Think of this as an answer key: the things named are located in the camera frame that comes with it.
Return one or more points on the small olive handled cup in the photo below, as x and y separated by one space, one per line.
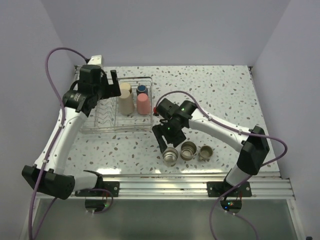
205 153

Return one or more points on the pink plastic cup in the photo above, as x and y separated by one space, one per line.
143 104

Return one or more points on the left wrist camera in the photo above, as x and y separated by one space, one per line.
96 60

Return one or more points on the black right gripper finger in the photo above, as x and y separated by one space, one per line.
176 137
158 133

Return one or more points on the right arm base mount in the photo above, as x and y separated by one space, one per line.
224 189

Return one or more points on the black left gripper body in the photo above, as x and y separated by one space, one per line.
101 89

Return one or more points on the dark blue ceramic mug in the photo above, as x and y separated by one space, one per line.
141 89

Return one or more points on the steel wire dish rack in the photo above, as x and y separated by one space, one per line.
107 118

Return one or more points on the aluminium rail table edge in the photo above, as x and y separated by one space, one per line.
265 186

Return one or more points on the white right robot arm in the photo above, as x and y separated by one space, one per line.
251 144

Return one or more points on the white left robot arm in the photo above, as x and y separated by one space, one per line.
46 175

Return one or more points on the beige plastic cup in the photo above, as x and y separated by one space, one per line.
126 102

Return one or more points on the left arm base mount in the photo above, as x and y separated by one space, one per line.
107 187

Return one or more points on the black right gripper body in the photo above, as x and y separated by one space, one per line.
169 127

